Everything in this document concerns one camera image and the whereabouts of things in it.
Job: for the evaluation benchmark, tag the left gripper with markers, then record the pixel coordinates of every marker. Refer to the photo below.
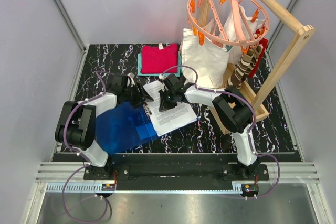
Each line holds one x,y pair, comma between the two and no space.
141,96

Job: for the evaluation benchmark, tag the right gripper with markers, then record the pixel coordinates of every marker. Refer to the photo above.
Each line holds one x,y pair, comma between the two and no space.
164,106

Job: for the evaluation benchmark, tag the white paper sheets stack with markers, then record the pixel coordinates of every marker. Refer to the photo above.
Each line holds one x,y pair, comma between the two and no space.
170,120

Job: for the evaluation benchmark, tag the blue plastic folder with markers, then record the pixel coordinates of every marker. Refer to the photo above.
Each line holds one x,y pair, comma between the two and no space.
124,128

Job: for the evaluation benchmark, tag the printed paper stack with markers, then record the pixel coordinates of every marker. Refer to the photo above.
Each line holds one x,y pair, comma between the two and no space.
153,89

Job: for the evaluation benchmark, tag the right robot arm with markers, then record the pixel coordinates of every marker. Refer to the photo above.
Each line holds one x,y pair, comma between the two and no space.
234,112

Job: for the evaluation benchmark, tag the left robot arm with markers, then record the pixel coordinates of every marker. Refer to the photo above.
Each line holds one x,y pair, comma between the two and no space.
76,128

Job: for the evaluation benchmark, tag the teal folded shirt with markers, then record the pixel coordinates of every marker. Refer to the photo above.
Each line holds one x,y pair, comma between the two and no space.
139,67

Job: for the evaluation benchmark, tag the red folded shirt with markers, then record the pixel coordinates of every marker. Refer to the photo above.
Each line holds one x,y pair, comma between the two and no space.
156,59

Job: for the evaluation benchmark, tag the white hanging towel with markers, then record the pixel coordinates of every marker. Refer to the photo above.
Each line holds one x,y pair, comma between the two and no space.
205,64

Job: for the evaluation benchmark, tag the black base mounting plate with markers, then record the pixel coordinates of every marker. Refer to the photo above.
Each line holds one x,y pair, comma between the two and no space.
174,173

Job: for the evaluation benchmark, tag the brown striped socks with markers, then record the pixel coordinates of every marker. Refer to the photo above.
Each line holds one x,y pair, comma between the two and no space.
243,68

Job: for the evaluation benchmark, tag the pink round clip hanger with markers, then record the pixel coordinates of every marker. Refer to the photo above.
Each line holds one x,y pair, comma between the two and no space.
241,23

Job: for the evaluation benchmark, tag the red hanging cloth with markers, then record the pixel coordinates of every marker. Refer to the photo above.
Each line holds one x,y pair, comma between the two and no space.
260,51

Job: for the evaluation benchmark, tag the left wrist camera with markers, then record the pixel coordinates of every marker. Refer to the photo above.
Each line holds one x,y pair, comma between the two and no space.
131,81

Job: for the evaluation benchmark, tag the wooden drying rack frame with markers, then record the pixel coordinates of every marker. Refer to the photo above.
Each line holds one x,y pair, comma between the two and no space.
280,58

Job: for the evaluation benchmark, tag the aluminium rail frame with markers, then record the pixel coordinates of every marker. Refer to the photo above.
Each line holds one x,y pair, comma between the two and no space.
67,177

